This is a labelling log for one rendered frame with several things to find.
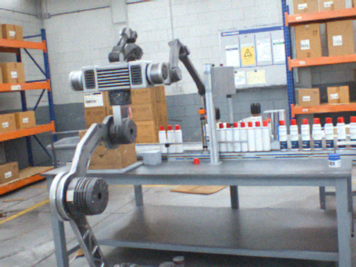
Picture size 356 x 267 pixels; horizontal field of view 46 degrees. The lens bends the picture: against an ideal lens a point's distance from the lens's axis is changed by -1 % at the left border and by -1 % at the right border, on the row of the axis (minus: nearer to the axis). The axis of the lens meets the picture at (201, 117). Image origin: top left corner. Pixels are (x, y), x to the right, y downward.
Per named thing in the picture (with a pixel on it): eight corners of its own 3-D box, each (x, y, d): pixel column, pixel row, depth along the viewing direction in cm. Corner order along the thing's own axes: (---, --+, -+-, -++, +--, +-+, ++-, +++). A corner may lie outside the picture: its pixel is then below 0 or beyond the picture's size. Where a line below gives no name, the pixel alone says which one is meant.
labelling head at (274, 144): (288, 146, 296) (286, 110, 294) (285, 149, 284) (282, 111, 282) (268, 146, 301) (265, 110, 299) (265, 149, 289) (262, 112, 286)
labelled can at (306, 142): (311, 149, 277) (309, 118, 276) (310, 150, 273) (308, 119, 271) (302, 149, 279) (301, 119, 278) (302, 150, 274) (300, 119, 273)
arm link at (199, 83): (171, 53, 283) (185, 47, 280) (171, 49, 287) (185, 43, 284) (199, 97, 309) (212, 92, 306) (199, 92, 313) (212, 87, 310)
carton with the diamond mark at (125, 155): (137, 162, 302) (133, 124, 300) (122, 169, 279) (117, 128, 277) (100, 163, 311) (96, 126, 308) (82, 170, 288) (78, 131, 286)
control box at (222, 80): (236, 93, 284) (233, 65, 283) (215, 95, 275) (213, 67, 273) (227, 94, 293) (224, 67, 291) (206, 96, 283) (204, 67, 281)
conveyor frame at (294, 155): (336, 155, 275) (336, 148, 275) (335, 158, 265) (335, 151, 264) (119, 158, 333) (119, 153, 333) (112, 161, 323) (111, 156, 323)
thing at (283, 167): (353, 139, 346) (353, 137, 346) (352, 176, 223) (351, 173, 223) (131, 145, 420) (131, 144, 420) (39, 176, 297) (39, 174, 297)
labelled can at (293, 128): (299, 149, 280) (297, 119, 278) (298, 151, 275) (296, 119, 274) (291, 149, 282) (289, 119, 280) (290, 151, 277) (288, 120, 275)
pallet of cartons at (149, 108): (175, 167, 708) (167, 85, 697) (162, 179, 628) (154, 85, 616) (108, 170, 731) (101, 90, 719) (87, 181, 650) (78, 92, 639)
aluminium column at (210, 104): (219, 162, 285) (211, 63, 280) (217, 163, 281) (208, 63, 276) (213, 162, 287) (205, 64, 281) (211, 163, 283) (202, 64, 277)
